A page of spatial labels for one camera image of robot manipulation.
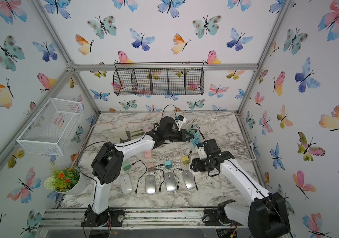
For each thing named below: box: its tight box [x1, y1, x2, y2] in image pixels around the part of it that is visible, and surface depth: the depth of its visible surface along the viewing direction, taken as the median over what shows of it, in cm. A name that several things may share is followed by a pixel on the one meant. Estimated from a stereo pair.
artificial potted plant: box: [43, 162, 87, 196], surface depth 73 cm
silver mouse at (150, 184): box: [145, 174, 157, 196], surface depth 86 cm
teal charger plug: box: [164, 160, 173, 170], surface depth 93 cm
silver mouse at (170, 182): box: [164, 172, 176, 193], surface depth 86 cm
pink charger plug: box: [146, 162, 156, 173], surface depth 91 cm
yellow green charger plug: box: [182, 155, 190, 165], surface depth 95 cm
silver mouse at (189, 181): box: [181, 169, 197, 190], surface depth 87 cm
